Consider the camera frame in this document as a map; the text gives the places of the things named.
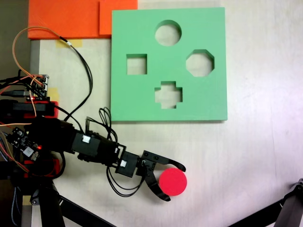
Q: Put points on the red cylinder block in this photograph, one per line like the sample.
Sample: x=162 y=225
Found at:
x=172 y=182

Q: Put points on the orange flat block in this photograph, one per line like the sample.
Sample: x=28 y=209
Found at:
x=66 y=19

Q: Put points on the black circuit board with chips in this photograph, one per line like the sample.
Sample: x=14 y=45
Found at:
x=22 y=142

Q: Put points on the green shape-hole board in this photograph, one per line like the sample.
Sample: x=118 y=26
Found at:
x=142 y=28

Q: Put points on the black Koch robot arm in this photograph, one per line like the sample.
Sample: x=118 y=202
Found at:
x=87 y=144

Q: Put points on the black tripod leg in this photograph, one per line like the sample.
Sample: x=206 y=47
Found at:
x=49 y=208
x=291 y=208

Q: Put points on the yellow masking tape piece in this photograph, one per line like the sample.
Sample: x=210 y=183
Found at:
x=54 y=95
x=75 y=43

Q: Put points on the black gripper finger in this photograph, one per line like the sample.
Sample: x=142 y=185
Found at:
x=163 y=160
x=152 y=182

